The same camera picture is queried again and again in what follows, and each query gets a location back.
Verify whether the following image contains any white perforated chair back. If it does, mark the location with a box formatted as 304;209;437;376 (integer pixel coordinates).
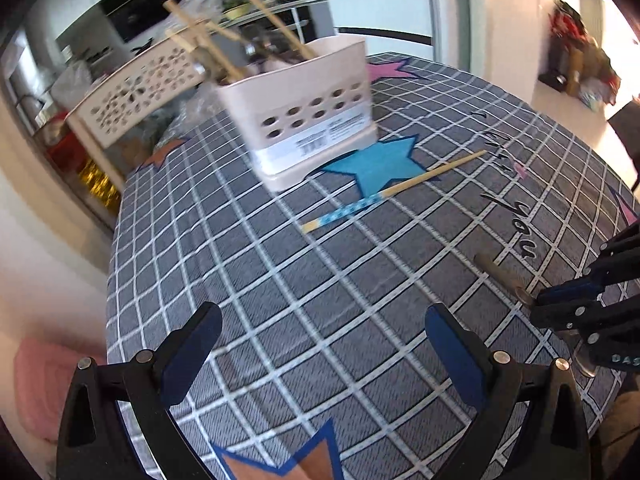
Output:
65;35;202;150

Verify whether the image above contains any dark floor mat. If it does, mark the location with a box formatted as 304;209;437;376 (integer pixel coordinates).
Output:
606;94;640;137

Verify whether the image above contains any wooden handled metal spoon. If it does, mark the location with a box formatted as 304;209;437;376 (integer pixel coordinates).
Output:
472;252;599;379

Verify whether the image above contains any cream plastic utensil holder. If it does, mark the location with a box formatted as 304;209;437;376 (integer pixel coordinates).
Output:
214;37;380;194

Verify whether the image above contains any pile of household clutter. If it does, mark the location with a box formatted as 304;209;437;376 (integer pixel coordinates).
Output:
539;0;627;112

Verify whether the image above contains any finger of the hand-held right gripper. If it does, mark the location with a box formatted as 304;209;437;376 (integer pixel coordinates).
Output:
530;290;640;335
537;225;640;307

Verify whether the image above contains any blue patterned wooden chopstick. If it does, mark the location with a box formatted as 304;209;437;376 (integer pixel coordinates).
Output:
301;149;489;235

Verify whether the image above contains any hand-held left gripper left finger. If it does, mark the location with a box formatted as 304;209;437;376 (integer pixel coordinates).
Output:
56;302;223;480

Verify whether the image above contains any red and gold box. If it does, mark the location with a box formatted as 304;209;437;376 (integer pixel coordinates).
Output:
49;132;122;213

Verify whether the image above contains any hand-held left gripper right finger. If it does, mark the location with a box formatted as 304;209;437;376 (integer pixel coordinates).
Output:
425;304;593;480

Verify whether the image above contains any pink chair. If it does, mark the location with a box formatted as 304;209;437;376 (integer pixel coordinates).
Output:
12;337;109;442

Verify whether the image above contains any grey checked star tablecloth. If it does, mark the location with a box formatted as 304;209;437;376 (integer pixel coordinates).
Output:
106;52;640;480

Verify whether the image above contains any person's right forearm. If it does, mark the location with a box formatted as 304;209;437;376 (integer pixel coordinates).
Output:
596;374;640;480

